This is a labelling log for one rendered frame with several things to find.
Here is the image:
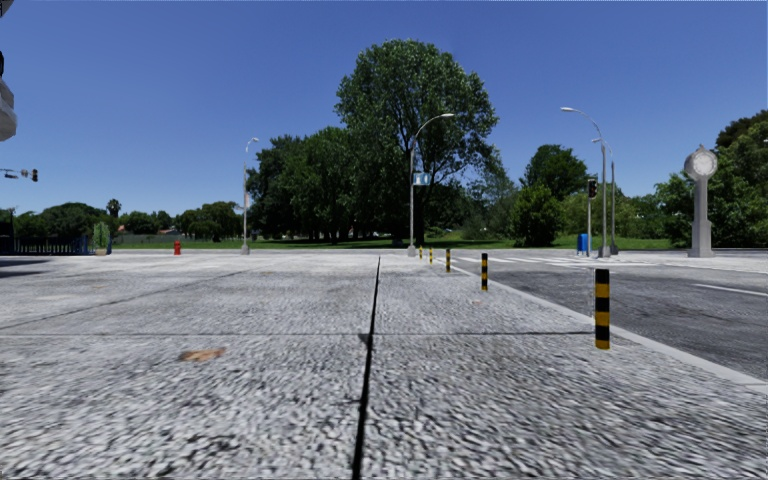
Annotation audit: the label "grey street lamp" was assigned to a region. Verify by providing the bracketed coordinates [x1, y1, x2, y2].
[591, 137, 620, 256]
[406, 112, 457, 259]
[240, 136, 260, 256]
[560, 106, 612, 259]

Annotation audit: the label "trees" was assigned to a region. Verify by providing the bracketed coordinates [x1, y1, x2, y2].
[506, 143, 628, 248]
[245, 38, 505, 247]
[623, 109, 768, 250]
[0, 198, 244, 243]

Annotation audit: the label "pale stone clock pillar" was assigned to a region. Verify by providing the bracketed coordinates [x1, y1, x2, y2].
[683, 144, 719, 259]

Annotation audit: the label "blue fence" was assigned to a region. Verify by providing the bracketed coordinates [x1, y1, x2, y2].
[0, 223, 113, 257]

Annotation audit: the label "pale concrete building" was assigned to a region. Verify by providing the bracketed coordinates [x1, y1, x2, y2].
[0, 0, 19, 143]

